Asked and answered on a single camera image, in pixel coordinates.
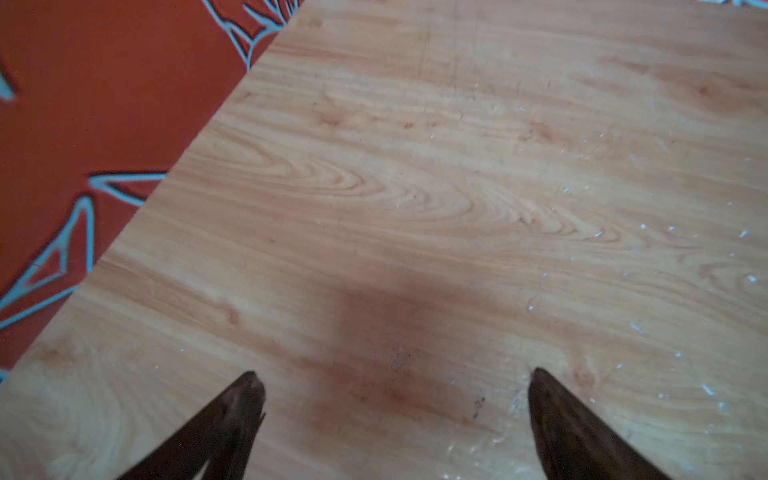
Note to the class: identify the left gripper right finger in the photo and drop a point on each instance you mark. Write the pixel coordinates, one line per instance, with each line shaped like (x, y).
(572, 442)

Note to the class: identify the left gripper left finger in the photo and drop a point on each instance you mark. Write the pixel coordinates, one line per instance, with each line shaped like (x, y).
(216, 443)

